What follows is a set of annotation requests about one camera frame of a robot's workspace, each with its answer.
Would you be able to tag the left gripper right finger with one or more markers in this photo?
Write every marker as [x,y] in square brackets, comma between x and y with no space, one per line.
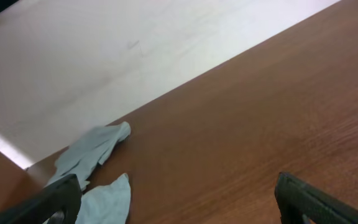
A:
[299,202]

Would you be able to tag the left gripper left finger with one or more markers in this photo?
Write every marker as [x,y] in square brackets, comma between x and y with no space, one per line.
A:
[63,197]

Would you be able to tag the grey t-shirt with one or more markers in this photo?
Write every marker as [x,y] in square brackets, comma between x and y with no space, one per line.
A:
[103,204]

